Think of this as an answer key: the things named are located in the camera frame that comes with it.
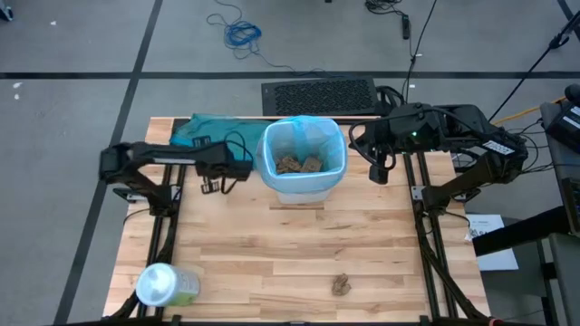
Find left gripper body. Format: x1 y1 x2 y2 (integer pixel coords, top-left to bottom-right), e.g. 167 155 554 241
195 143 240 179

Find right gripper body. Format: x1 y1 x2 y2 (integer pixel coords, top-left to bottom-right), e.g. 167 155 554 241
375 104 439 153

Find teal trash bag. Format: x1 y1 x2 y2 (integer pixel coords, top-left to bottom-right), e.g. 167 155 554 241
170 112 273 168

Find light blue trash bag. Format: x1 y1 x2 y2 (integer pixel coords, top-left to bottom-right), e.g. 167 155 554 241
256 115 349 194

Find white plastic trash bin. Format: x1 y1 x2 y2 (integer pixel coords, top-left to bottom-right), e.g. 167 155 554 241
275 188 332 205

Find brown paper ball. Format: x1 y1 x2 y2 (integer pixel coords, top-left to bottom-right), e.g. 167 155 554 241
331 273 353 298

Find black perforated floor panel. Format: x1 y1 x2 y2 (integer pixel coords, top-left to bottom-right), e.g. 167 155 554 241
261 76 382 117

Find wipes canister with green label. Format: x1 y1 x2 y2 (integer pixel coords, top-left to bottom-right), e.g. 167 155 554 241
135 262 201 308

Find black beam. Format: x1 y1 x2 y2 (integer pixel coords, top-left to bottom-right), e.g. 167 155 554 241
472 206 580 258

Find white printed paper sheet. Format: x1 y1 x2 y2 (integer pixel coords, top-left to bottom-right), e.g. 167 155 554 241
464 214 520 272

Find black device with labels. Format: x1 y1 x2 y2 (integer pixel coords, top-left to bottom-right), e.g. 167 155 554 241
545 83 580 155

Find black stand pole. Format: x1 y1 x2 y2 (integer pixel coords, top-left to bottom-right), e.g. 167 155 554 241
487 11 580 123

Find grey cart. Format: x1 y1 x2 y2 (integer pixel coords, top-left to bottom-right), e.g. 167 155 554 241
538 101 580 326

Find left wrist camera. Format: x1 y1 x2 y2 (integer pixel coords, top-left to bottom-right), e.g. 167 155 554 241
200 176 222 195

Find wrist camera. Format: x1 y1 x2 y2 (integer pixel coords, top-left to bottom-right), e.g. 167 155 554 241
369 164 390 186
200 176 222 195

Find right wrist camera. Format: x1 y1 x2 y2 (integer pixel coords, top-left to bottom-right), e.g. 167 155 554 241
369 164 390 186

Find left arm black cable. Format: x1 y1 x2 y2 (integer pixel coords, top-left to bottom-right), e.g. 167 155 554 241
220 130 255 196

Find black coiled cable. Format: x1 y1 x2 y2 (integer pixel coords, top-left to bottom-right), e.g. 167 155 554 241
375 84 407 108

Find long black floor cable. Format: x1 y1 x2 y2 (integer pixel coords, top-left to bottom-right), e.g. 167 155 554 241
404 0 440 104

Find yellow cable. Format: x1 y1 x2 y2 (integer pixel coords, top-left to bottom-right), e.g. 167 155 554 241
493 95 567 127

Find black cable bundle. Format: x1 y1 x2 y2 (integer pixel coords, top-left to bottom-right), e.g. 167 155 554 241
364 0 405 15

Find black aluminium table frame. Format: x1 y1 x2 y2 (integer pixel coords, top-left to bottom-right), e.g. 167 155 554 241
103 116 491 326

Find blue coiled cable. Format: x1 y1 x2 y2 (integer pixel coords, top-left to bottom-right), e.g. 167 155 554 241
207 0 348 79

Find tangled black cables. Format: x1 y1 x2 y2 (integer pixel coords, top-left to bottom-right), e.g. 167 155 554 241
493 118 556 189

